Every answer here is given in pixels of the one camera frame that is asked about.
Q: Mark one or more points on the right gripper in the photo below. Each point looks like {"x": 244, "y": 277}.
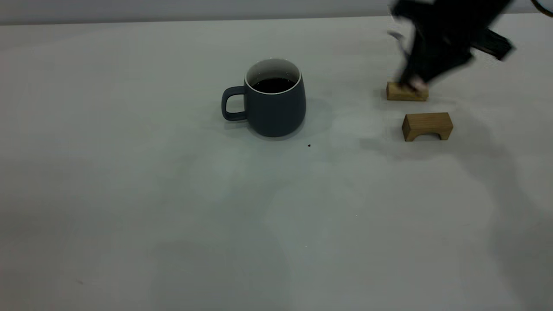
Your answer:
{"x": 445, "y": 41}

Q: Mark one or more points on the grey ceramic mug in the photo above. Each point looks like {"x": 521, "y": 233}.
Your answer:
{"x": 276, "y": 114}

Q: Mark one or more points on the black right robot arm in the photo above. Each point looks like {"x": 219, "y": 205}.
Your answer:
{"x": 453, "y": 7}

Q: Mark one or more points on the dark coffee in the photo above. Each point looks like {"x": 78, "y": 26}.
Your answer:
{"x": 273, "y": 85}

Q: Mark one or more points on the flat wooden block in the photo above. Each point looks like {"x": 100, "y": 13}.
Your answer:
{"x": 396, "y": 94}

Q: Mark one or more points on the arched wooden block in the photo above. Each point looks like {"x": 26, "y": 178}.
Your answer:
{"x": 425, "y": 122}

